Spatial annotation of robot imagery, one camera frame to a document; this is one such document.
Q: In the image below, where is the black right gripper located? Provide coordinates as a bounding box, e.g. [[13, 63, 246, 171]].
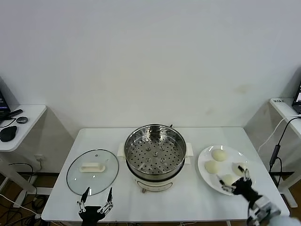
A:
[[217, 165, 259, 203]]

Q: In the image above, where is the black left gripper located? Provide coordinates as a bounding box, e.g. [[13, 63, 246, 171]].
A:
[[76, 187, 114, 226]]

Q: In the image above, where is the white steamed baozi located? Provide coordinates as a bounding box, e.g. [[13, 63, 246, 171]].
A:
[[221, 174, 239, 189], [211, 148, 229, 162], [232, 161, 249, 177], [204, 160, 222, 175]]

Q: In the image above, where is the glass lid with cream handle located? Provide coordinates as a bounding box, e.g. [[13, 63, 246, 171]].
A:
[[66, 148, 120, 196]]

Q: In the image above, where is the perforated steel steamer basket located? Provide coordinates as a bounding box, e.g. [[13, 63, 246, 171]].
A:
[[124, 124, 188, 176]]

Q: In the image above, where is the large white plate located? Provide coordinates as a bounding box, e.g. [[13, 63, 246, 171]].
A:
[[197, 145, 256, 196]]

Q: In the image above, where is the cream electric cooker pot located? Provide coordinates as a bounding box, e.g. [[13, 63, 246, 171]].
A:
[[117, 142, 195, 195]]

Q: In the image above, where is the white side desk with label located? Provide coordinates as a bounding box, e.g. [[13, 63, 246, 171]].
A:
[[269, 97, 301, 208]]

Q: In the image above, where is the white side desk with mouse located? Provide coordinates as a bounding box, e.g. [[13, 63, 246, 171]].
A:
[[0, 104, 48, 208]]

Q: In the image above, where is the black laptop with lit screen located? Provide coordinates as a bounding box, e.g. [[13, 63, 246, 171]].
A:
[[292, 81, 301, 111]]

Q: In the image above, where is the black computer mouse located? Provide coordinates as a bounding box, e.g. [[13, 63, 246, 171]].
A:
[[0, 125, 18, 142]]

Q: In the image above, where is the black stick-shaped device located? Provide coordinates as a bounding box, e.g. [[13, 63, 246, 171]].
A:
[[6, 109, 24, 118]]

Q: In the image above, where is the dark laptop with purple screen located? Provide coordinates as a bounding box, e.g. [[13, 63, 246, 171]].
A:
[[0, 89, 11, 122]]

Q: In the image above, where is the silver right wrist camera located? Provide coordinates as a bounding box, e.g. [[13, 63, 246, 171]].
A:
[[246, 203, 263, 226]]

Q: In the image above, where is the black cable with adapter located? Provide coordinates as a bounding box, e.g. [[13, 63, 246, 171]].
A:
[[269, 115, 301, 186]]

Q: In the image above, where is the white hanging cable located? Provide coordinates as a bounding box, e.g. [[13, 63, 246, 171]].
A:
[[258, 114, 301, 153]]

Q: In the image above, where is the black floor cable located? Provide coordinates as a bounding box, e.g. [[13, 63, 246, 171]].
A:
[[8, 162, 36, 189]]

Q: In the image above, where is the white floor cable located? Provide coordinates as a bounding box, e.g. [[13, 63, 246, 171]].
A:
[[0, 194, 42, 219]]

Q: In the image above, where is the thin black desk cable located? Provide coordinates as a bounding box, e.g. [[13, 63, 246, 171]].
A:
[[0, 117, 16, 128]]

